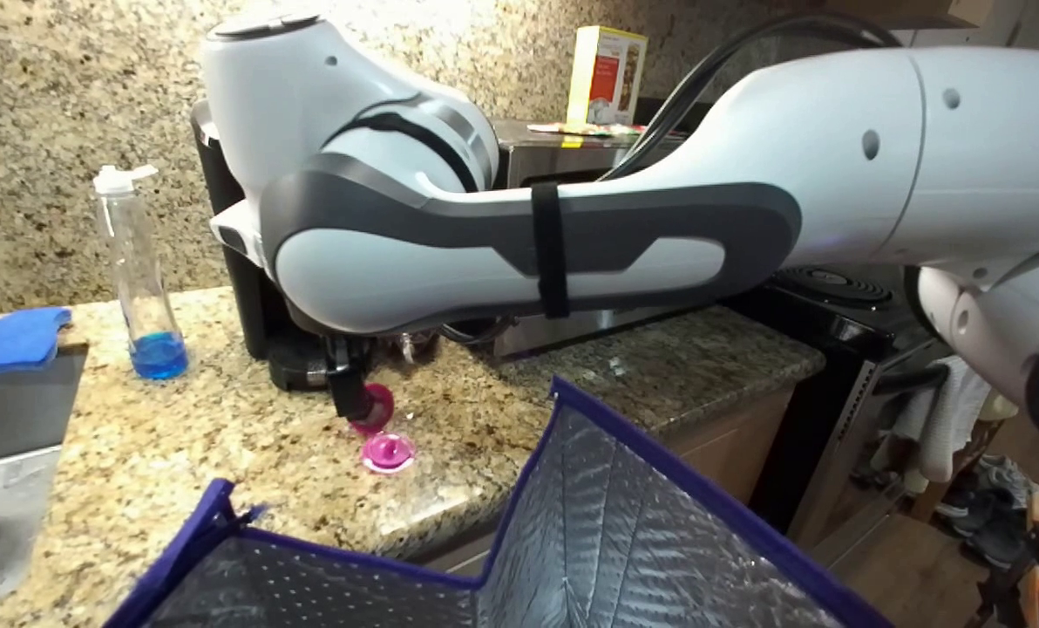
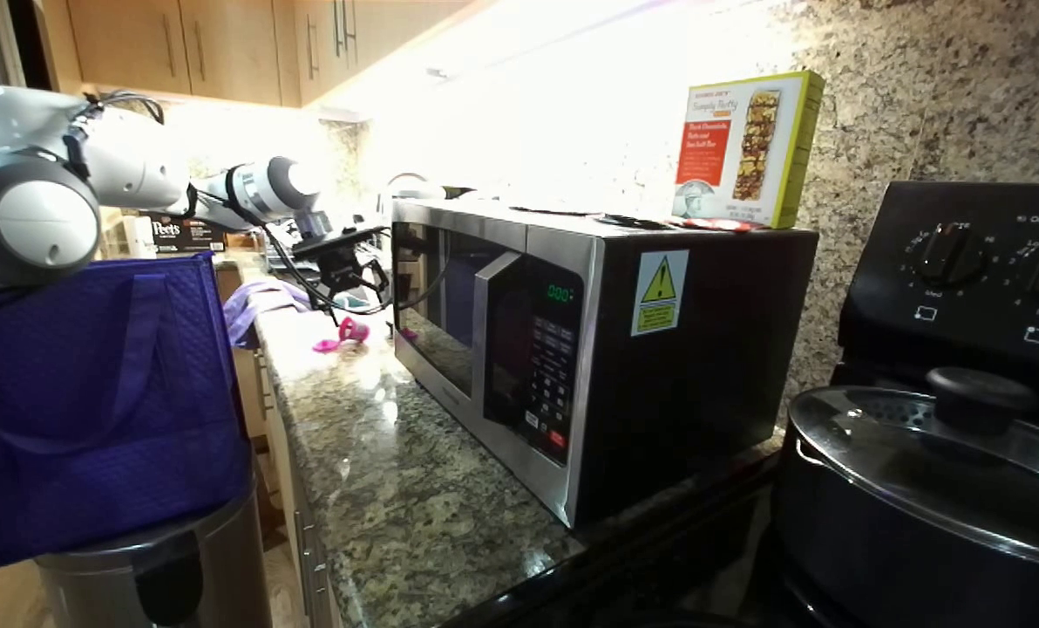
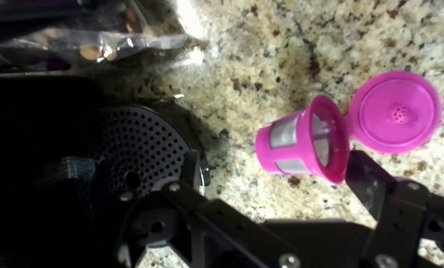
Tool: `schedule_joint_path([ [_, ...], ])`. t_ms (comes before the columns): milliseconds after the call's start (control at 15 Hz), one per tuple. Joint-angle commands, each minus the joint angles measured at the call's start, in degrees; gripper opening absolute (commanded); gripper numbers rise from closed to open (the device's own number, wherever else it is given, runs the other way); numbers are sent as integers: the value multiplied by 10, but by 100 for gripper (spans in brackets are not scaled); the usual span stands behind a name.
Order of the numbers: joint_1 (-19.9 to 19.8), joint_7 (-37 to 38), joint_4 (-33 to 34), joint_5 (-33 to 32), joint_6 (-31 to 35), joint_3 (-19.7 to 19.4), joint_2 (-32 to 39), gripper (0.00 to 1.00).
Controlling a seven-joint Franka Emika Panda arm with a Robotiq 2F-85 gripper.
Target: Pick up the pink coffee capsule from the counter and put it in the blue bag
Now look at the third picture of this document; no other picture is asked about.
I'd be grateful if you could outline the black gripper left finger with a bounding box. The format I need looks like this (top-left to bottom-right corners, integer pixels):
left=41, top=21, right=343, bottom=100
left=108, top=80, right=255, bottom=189
left=160, top=149, right=203, bottom=198

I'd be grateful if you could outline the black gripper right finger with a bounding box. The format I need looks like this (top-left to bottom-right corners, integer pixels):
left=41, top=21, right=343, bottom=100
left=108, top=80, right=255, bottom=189
left=345, top=149, right=431, bottom=220

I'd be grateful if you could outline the clear snack bag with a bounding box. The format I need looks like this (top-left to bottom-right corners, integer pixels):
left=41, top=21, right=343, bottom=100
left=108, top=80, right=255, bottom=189
left=0, top=0, right=206, bottom=76

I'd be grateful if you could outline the pink reusable coffee capsule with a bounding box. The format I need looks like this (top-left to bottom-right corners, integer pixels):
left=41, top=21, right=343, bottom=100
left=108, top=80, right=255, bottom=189
left=254, top=70, right=443, bottom=186

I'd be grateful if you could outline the black coffee maker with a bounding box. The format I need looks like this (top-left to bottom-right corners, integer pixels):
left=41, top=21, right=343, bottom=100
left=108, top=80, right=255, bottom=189
left=0, top=73, right=212, bottom=268

